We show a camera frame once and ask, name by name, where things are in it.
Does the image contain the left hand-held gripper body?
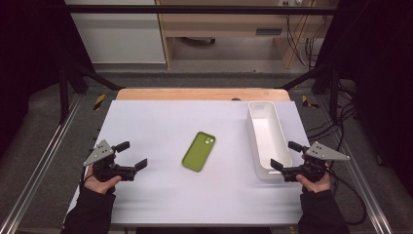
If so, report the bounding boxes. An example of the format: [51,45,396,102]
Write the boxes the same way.
[82,139,137,182]

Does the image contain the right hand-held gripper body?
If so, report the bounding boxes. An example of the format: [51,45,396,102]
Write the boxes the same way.
[281,140,352,183]

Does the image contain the white plastic box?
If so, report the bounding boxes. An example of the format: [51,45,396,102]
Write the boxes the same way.
[245,100,293,181]

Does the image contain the green phone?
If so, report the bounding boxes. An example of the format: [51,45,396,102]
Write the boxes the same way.
[180,131,217,174]

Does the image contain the person's left hand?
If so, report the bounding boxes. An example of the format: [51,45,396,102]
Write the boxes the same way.
[83,164,123,196]

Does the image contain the person's right hand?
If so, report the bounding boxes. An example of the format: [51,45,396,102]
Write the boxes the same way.
[295,175,332,194]

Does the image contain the yellow black tape marker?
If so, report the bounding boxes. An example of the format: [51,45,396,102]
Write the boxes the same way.
[93,94,107,111]

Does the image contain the wooden table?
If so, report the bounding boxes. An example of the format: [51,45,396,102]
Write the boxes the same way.
[115,87,291,102]

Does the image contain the black curtain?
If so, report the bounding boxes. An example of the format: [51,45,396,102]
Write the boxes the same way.
[0,0,95,159]
[316,0,413,184]

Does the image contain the white cabinet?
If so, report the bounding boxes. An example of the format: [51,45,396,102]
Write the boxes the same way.
[63,0,167,64]

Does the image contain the wooden desk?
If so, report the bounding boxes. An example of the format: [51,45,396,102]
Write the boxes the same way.
[155,0,337,70]

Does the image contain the black floor cables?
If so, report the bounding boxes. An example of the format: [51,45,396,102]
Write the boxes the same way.
[306,82,358,141]

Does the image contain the aluminium rail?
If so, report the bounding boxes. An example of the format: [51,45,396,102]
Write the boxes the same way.
[0,95,83,234]
[315,97,394,234]

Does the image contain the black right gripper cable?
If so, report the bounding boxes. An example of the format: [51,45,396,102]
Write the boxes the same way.
[324,162,368,226]

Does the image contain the black frame leg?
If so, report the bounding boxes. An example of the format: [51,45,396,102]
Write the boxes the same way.
[57,60,125,125]
[278,62,341,122]

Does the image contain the black cables under desk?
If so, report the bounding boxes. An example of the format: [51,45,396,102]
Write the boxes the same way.
[284,14,327,70]

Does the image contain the black horizontal frame bar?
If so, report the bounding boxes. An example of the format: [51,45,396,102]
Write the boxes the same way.
[62,5,340,15]

